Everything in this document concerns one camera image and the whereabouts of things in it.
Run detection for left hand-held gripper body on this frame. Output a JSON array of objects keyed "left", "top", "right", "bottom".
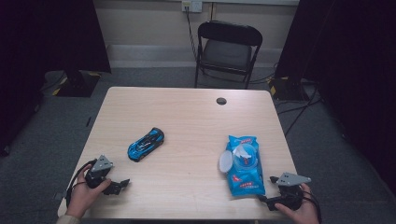
[{"left": 85, "top": 154, "right": 114, "bottom": 189}]

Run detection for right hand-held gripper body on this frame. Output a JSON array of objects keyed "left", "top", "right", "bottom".
[{"left": 274, "top": 172, "right": 312, "bottom": 212}]

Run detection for blue wet wipe packet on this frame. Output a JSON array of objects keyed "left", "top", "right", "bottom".
[{"left": 219, "top": 134, "right": 266, "bottom": 198}]

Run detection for blue toy car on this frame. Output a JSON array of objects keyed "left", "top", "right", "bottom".
[{"left": 127, "top": 127, "right": 165, "bottom": 163}]

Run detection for person's right hand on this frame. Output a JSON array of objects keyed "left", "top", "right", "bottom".
[{"left": 274, "top": 183, "right": 320, "bottom": 224}]

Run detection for person's left hand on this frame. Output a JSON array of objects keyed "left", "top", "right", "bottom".
[{"left": 65, "top": 163, "right": 112, "bottom": 219}]

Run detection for black stand base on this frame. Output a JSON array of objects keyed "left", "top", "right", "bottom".
[
  {"left": 267, "top": 76, "right": 310, "bottom": 103},
  {"left": 51, "top": 70, "right": 103, "bottom": 98}
]

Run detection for black folding chair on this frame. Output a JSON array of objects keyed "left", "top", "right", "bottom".
[{"left": 194, "top": 20, "right": 263, "bottom": 91}]

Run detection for dark curtain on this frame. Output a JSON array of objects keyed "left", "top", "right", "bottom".
[
  {"left": 275, "top": 0, "right": 396, "bottom": 195},
  {"left": 0, "top": 0, "right": 112, "bottom": 157}
]

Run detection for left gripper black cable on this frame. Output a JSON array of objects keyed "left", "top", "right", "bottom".
[{"left": 65, "top": 159, "right": 98, "bottom": 208}]

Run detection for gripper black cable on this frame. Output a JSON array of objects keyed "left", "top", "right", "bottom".
[
  {"left": 65, "top": 159, "right": 98, "bottom": 208},
  {"left": 299, "top": 189, "right": 322, "bottom": 224}
]

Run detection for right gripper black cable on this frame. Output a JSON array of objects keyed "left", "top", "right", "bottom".
[{"left": 299, "top": 189, "right": 322, "bottom": 224}]

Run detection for black floor cables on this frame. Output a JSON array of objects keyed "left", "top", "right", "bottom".
[{"left": 248, "top": 62, "right": 324, "bottom": 138}]

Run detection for black wall socket cable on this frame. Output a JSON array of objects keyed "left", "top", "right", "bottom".
[{"left": 185, "top": 7, "right": 199, "bottom": 61}]

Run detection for white wall socket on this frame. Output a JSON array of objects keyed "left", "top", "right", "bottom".
[{"left": 181, "top": 0, "right": 204, "bottom": 14}]

